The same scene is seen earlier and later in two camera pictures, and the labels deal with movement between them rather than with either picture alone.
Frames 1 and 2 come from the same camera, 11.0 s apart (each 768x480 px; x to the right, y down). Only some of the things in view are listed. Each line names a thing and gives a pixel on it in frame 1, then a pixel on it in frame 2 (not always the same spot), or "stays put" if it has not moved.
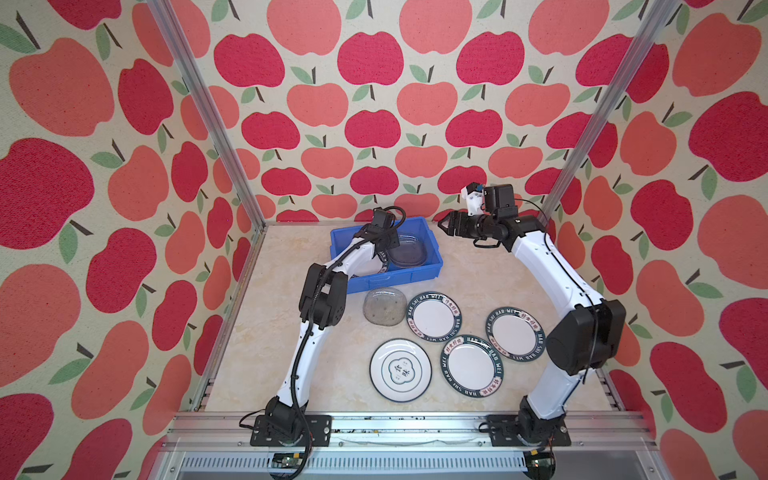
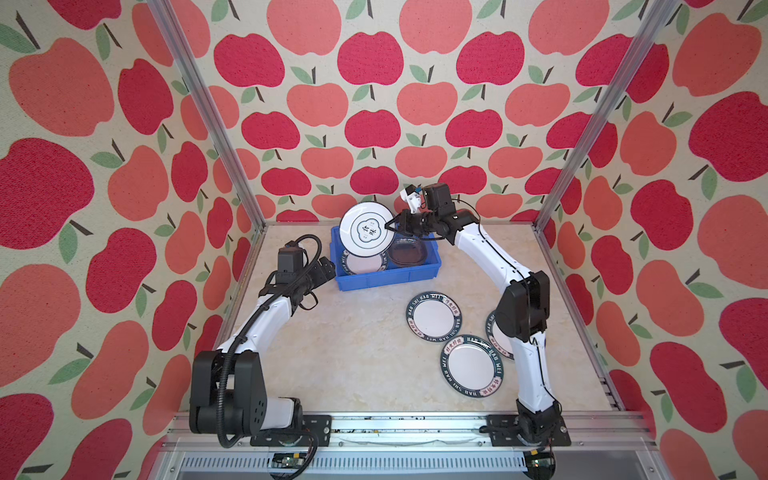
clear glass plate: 385,306 → 408,251
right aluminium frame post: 652,27 stays put
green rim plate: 433,316 stays put
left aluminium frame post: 208,114 stays put
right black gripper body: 479,226 → 420,221
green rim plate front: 472,366 stays put
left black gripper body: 389,240 → 311,277
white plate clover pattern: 400,370 → 362,229
